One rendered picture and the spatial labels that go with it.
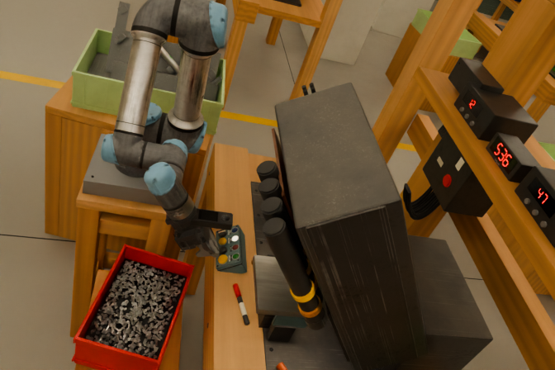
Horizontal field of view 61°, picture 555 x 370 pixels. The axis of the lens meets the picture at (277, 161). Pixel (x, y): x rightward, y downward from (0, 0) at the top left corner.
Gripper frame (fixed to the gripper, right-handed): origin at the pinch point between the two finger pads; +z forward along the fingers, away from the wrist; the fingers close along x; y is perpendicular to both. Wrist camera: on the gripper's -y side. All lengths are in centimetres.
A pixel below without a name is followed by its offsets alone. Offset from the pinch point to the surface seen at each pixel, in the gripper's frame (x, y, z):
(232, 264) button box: 2.1, -2.7, 4.5
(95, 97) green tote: -83, 46, -20
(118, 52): -110, 38, -24
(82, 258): -25, 58, 11
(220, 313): 16.4, 2.0, 5.9
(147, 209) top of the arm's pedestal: -24.3, 24.1, -3.4
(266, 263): 15.9, -16.7, -9.0
